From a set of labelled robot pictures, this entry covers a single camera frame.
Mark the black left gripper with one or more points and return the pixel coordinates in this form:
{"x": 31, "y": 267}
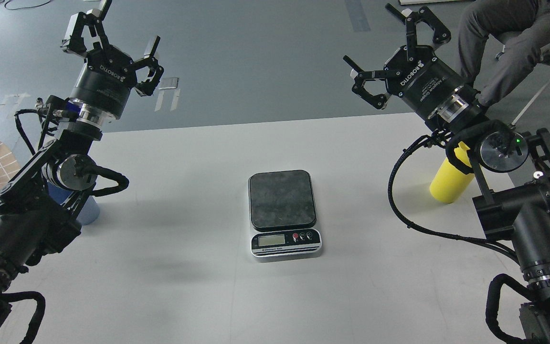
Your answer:
{"x": 102, "y": 82}

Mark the seated person in grey trousers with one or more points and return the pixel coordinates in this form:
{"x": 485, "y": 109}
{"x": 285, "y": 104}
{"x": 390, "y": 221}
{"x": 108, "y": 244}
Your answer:
{"x": 482, "y": 19}

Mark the digital kitchen scale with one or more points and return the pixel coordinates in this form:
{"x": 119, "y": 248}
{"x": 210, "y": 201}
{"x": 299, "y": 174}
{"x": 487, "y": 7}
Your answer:
{"x": 283, "y": 216}

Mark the grey floor plate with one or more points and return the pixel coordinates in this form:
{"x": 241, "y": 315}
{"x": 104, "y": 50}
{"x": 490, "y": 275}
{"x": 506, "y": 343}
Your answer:
{"x": 168, "y": 83}

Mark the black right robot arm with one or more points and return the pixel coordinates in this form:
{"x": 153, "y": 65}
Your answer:
{"x": 511, "y": 169}

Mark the yellow squeeze bottle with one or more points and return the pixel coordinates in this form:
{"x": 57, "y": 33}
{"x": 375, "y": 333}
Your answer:
{"x": 449, "y": 183}

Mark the blue ribbed cup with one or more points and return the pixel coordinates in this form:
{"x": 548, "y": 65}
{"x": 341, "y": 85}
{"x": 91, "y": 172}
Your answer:
{"x": 88, "y": 214}

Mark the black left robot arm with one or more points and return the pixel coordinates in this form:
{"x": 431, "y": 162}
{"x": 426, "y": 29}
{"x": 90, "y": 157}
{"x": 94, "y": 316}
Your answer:
{"x": 40, "y": 205}

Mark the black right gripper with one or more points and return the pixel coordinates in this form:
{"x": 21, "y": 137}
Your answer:
{"x": 423, "y": 81}

